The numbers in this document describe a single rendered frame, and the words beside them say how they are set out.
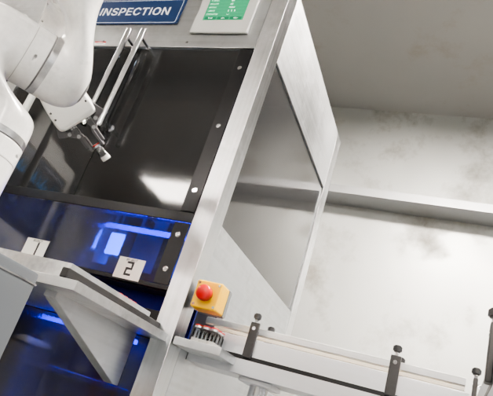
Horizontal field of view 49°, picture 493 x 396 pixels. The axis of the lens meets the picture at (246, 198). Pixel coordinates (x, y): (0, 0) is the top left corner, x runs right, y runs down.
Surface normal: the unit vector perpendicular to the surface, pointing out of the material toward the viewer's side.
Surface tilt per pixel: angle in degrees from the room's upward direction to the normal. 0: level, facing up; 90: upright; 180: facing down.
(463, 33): 180
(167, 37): 90
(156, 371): 90
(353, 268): 90
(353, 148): 90
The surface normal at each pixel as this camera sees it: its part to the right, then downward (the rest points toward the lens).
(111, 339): 0.91, 0.12
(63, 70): 0.44, 0.13
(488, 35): -0.29, 0.88
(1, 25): 0.56, -0.23
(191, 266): -0.30, -0.46
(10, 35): 0.62, -0.03
